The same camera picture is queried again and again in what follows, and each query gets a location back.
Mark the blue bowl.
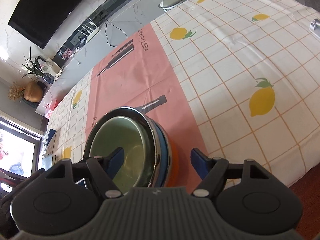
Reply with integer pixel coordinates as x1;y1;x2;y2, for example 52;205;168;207
149;118;173;187

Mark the lemon checkered tablecloth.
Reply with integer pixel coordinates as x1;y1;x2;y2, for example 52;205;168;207
49;0;319;186

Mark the golden round vase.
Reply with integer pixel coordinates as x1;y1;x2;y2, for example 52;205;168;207
23;81;43;103

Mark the red box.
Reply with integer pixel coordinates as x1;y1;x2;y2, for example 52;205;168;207
44;99;57;119

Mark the stainless steel bowl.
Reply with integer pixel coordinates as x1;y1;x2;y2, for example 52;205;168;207
83;106;173;189

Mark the potted green plant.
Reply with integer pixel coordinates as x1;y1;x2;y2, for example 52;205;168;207
22;48;54;85

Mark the black cable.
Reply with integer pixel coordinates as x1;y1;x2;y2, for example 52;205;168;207
103;21;141;48

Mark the pink restaurant table runner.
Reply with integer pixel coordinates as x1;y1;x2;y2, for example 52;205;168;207
85;24;208;192

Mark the green ceramic bowl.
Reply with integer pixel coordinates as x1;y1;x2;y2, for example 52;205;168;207
89;116;154;193

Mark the orange bowl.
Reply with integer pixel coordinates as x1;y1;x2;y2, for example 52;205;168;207
165;139;179;187

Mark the black television screen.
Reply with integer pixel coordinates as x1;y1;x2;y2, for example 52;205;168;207
8;0;82;49

